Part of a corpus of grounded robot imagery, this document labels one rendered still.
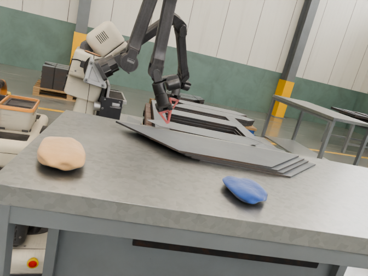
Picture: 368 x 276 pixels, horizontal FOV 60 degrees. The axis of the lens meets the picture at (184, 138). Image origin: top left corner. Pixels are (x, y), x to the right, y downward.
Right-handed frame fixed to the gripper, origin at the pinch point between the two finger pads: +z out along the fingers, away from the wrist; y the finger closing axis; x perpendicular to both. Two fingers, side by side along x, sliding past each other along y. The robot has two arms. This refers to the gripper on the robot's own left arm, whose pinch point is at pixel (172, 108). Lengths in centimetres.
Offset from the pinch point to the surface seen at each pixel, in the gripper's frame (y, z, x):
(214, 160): -127, 21, 4
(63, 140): -139, 22, 45
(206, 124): 18.2, 5.2, -30.9
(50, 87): 382, -14, 158
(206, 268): -84, 71, -16
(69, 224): -153, 36, 39
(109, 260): -83, 73, 26
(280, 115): 687, -99, -440
